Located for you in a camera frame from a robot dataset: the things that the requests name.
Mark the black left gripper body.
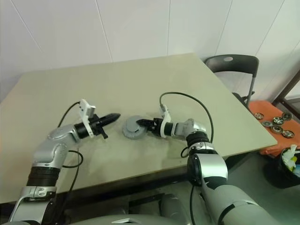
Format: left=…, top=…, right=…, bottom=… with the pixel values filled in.
left=89, top=114, right=108, bottom=140

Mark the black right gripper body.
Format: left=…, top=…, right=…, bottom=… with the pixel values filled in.
left=147, top=118, right=162, bottom=136

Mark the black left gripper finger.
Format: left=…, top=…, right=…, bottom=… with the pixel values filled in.
left=100, top=113, right=121, bottom=122
left=101, top=118, right=119, bottom=127

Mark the small dark gear part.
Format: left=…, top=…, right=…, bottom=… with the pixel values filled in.
left=123, top=115, right=150, bottom=136

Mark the black folding chair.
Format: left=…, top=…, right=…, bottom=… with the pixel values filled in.
left=203, top=54, right=260, bottom=107

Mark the orange cloth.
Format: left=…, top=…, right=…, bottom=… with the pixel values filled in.
left=247, top=100, right=300, bottom=155

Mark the black waste bin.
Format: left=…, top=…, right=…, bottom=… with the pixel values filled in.
left=262, top=145, right=300, bottom=189

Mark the white crumpled waste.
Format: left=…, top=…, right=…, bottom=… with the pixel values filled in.
left=282, top=144, right=299, bottom=167

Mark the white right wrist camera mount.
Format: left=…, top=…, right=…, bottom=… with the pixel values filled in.
left=159, top=105, right=173, bottom=137

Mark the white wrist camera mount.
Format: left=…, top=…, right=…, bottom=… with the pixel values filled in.
left=159, top=105, right=173, bottom=137
left=78, top=99, right=97, bottom=138

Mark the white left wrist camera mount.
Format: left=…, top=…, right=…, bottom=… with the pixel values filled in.
left=78, top=99, right=97, bottom=138

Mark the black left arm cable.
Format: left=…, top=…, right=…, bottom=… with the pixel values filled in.
left=58, top=101, right=84, bottom=168

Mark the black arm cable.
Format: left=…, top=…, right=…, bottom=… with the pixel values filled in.
left=58, top=101, right=84, bottom=168
left=159, top=91, right=214, bottom=225

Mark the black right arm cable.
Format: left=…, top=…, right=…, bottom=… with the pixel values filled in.
left=159, top=91, right=214, bottom=225

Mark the thin black loose cable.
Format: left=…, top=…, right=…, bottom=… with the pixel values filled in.
left=61, top=164, right=82, bottom=218

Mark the black table frame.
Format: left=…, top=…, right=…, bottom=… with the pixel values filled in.
left=28, top=150, right=251, bottom=221

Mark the black metal frame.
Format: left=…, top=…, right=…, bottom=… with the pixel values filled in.
left=271, top=70, right=300, bottom=111

